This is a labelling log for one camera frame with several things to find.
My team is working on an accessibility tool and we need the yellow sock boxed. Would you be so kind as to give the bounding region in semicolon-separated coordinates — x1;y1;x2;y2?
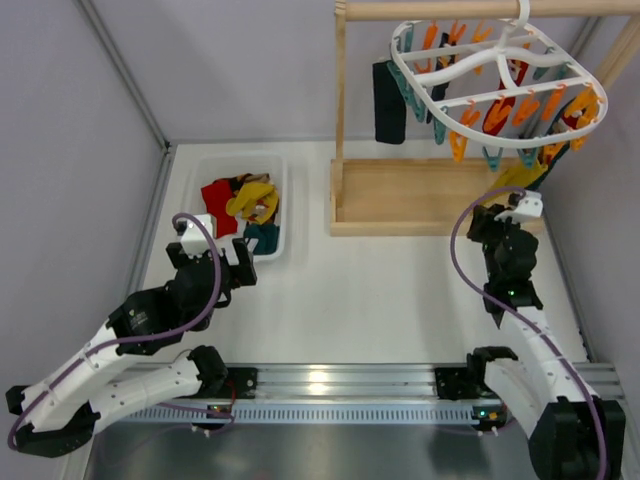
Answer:
490;162;548;190
226;182;279;225

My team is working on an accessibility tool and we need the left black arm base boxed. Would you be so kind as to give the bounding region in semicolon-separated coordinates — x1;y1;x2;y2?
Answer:
181;367;258;400

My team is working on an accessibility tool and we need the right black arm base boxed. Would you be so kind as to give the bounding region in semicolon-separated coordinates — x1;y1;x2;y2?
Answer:
434;367;496;401

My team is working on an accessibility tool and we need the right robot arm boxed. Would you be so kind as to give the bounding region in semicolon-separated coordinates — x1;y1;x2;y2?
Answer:
467;205;626;479

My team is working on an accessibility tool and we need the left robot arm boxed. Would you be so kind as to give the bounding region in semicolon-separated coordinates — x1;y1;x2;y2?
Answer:
5;239;257;458

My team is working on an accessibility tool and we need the white round clip hanger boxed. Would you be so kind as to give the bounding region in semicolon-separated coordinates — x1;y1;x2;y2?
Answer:
388;1;608;155

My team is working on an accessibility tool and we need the teal sock in basket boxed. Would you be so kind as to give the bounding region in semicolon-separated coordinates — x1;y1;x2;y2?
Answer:
243;223;280;256

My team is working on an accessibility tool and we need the red sock in basket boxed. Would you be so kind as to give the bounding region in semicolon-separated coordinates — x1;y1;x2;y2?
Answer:
201;179;238;238

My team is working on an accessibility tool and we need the white plastic basket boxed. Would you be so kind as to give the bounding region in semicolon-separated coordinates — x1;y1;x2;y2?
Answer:
181;151;288;262

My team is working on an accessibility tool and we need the brown striped sock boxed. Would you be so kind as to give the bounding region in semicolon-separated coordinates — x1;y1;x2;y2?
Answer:
234;173;271;189

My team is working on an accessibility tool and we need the dark green sock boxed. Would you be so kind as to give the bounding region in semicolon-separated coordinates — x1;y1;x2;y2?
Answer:
538;101;585;182

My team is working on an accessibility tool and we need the red christmas sock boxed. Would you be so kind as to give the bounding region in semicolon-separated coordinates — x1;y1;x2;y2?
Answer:
482;59;529;136

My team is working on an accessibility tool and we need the wooden drying rack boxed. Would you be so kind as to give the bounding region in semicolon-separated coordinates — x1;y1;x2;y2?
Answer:
330;1;639;236

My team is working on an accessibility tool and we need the dark navy sock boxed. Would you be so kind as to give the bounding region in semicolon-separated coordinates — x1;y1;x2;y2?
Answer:
372;61;407;145

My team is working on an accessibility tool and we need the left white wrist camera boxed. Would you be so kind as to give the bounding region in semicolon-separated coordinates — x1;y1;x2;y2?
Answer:
174;213;215;259

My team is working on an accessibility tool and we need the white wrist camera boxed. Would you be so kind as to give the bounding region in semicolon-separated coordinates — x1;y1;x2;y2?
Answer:
495;190;543;224
174;213;215;259

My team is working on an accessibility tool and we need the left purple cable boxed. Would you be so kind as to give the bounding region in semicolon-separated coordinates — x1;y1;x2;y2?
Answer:
7;212;223;449

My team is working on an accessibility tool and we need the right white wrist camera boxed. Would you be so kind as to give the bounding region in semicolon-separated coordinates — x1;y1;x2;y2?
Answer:
495;190;543;224

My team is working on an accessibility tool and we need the aluminium mounting rail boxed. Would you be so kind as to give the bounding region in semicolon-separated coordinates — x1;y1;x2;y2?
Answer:
87;362;626;426

